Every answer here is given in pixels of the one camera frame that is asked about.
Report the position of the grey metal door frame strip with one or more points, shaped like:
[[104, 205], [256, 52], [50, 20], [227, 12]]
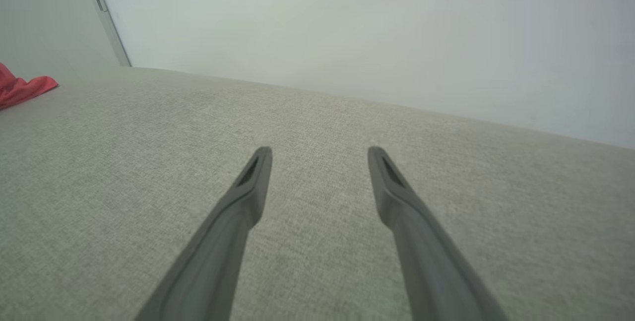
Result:
[[108, 21]]

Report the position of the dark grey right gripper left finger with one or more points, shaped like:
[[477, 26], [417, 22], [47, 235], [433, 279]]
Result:
[[233, 231]]

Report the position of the red and white jersey garment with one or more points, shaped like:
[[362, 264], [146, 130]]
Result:
[[20, 90]]

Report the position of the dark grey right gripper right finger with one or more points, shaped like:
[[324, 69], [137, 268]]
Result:
[[421, 251]]

